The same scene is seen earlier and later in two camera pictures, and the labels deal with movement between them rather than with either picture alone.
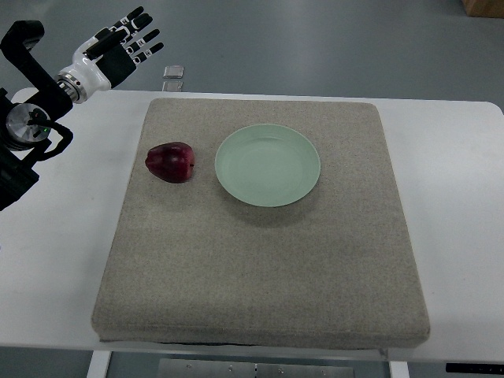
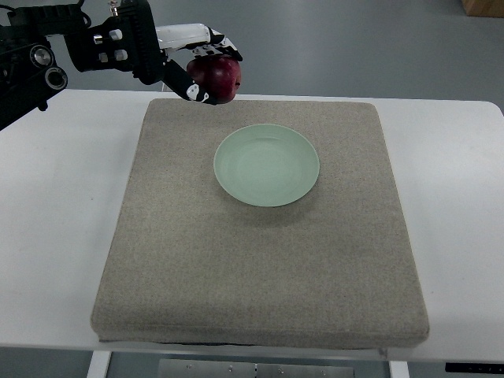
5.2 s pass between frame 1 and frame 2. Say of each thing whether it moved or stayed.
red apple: moved
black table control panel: stayed
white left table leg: stayed
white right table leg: stayed
